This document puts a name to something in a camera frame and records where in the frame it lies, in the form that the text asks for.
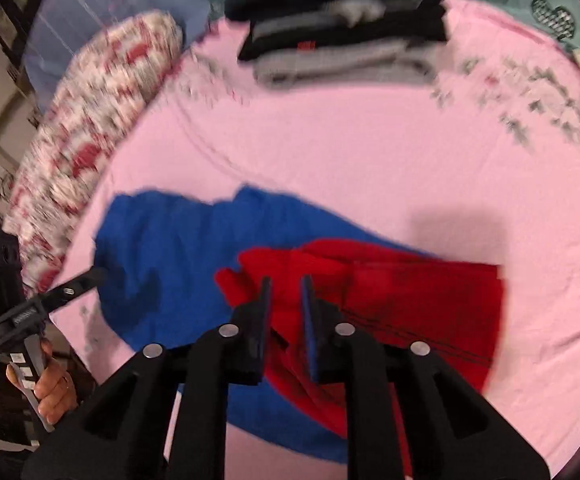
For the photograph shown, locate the blue and red pants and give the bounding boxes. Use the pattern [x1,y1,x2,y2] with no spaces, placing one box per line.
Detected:
[94,188,506,464]

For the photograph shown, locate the person's left hand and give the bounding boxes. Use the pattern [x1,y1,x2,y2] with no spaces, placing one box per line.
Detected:
[34,338,78,425]

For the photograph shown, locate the red white floral pillow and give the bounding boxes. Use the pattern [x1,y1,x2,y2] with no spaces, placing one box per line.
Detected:
[2,10,183,294]

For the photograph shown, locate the blue pillowcase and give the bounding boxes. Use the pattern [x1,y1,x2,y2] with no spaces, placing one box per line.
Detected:
[23,0,224,110]

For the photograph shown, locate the pink floral bed sheet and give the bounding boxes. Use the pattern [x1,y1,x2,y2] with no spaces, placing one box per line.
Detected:
[61,0,580,474]

